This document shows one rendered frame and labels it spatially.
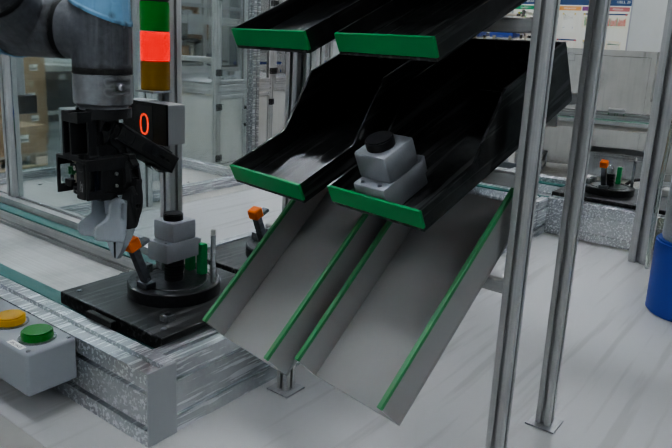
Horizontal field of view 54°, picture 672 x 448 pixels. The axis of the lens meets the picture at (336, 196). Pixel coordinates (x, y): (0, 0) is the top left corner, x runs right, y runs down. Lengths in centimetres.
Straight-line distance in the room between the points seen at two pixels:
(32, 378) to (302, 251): 38
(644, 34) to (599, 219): 946
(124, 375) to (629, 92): 751
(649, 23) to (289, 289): 1063
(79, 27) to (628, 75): 747
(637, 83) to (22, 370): 757
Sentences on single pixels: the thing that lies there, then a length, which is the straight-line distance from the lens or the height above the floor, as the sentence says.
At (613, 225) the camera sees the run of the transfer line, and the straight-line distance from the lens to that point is 191.
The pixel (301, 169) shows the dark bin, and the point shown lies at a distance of 79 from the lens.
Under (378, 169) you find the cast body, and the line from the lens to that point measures 67.
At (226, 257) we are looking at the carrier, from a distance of 122.
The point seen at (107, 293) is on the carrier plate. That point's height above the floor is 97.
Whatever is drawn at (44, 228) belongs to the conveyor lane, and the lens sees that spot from 156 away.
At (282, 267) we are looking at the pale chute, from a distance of 88.
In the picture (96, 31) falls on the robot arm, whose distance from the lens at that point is 90.
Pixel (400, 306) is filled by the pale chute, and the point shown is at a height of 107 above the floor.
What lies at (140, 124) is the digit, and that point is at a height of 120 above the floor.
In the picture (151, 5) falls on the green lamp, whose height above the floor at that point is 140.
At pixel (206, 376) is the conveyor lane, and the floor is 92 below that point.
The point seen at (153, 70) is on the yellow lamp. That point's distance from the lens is 120.
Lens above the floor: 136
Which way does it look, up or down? 13 degrees down
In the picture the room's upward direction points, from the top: 3 degrees clockwise
